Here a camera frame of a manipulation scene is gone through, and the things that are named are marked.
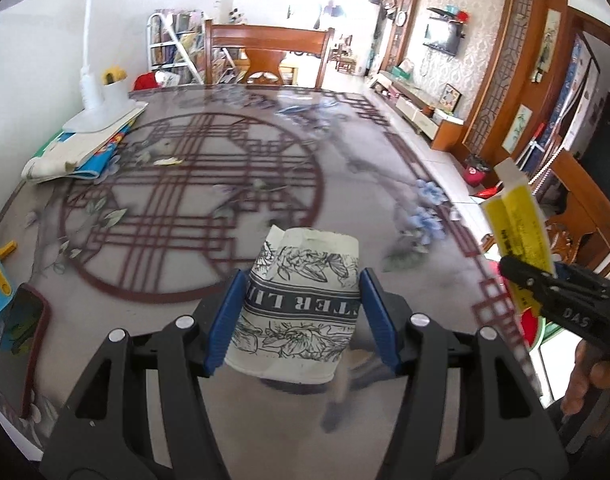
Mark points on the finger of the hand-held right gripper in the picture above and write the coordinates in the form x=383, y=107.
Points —
x=577, y=276
x=527, y=275

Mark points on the small paper scrap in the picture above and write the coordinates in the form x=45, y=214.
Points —
x=167, y=161

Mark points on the yellow tape dispenser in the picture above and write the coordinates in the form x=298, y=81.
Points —
x=112, y=74

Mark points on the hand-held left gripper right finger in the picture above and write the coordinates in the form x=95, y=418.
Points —
x=380, y=320

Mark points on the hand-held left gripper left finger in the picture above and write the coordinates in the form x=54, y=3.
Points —
x=225, y=325

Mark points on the blue printed book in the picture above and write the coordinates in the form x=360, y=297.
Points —
x=105, y=152

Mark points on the yellow wrapper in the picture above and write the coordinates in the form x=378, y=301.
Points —
x=520, y=225

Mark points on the small bamboo wall painting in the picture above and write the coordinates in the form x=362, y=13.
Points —
x=519, y=127

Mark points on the white desk lamp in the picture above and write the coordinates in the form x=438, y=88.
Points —
x=97, y=119

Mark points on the person's right hand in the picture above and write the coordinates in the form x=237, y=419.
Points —
x=585, y=377

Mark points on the wall clock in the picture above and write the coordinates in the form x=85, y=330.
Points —
x=401, y=18

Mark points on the floral print paper cup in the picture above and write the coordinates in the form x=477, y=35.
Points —
x=295, y=310

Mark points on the carved wooden chair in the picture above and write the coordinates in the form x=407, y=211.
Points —
x=580, y=200

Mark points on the framed patterned picture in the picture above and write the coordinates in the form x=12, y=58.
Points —
x=451, y=96

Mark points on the bookshelf with books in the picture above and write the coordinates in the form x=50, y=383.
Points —
x=185, y=35

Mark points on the white pen holder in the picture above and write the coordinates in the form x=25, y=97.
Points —
x=116, y=94

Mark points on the green folder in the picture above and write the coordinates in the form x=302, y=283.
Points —
x=50, y=141

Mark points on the red bin with green rim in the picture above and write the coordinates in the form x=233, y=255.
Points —
x=531, y=326

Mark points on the red gas cylinder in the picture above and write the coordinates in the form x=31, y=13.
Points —
x=474, y=174

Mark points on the broom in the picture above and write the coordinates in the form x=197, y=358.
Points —
x=535, y=155

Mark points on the phone in red case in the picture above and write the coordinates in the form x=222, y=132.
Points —
x=20, y=345

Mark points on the wall television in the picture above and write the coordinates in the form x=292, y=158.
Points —
x=445, y=37

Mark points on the red dustpan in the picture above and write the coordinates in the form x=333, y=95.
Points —
x=490, y=192

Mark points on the white stepladder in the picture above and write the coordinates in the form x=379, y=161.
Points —
x=150, y=35

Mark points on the wooden dining chair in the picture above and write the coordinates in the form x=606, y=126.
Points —
x=267, y=40

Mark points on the wooden television cabinet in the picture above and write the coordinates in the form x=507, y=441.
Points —
x=447, y=132

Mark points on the wall shelf with items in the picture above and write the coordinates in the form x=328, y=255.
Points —
x=447, y=12

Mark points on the tall bamboo wall painting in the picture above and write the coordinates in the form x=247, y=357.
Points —
x=549, y=45

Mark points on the red bag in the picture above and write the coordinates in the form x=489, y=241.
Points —
x=146, y=81

